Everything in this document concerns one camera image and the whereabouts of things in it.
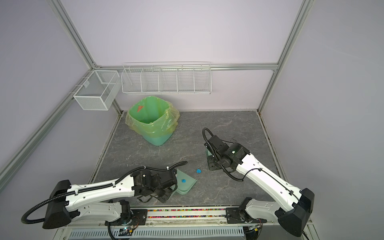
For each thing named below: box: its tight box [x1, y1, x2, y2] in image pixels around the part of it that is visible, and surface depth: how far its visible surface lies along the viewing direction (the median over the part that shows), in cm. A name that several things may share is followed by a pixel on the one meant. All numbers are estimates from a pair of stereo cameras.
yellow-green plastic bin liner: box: [125, 96, 180, 135], surface depth 93 cm
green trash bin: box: [128, 96, 178, 147], surface depth 94 cm
